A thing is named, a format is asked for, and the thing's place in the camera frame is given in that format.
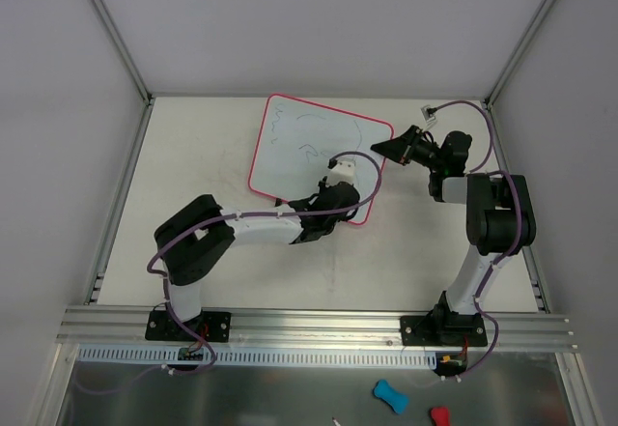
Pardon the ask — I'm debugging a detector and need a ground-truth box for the pink framed whiteboard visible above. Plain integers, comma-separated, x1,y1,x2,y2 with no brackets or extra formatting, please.
248,94,394,201

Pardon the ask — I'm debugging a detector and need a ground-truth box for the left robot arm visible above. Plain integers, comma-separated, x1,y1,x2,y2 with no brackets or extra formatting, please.
154,182,360,339

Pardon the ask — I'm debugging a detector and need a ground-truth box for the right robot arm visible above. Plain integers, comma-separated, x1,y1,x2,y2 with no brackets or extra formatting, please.
371,126,536,347

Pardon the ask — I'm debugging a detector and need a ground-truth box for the blue eraser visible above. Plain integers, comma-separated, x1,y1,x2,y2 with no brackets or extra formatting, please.
373,380,409,414

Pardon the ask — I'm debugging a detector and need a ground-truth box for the red eraser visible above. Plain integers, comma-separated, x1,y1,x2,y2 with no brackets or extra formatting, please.
430,407,451,426

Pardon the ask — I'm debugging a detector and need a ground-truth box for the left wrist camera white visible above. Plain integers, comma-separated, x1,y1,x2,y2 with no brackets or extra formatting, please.
325,158,355,186

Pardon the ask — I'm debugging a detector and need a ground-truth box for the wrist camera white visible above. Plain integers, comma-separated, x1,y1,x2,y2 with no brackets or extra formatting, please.
325,158,355,186
421,105,437,131

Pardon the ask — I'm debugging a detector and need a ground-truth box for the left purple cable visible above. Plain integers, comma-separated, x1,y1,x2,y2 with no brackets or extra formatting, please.
146,151,385,374

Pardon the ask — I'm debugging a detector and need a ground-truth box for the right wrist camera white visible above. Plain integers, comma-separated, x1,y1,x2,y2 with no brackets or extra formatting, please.
421,105,437,131

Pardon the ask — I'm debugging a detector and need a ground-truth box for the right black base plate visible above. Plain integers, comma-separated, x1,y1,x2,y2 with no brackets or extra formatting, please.
399,314,488,348

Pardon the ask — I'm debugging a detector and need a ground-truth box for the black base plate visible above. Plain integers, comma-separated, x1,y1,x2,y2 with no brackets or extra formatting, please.
399,314,488,348
145,309,232,343

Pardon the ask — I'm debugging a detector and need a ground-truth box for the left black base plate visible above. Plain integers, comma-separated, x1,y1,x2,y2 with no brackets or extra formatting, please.
145,309,232,343

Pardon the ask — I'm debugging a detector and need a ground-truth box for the white slotted cable duct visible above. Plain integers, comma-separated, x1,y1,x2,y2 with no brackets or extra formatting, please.
76,344,437,371

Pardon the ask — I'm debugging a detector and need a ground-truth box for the aluminium rail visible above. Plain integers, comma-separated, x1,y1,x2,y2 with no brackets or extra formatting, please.
55,304,580,353

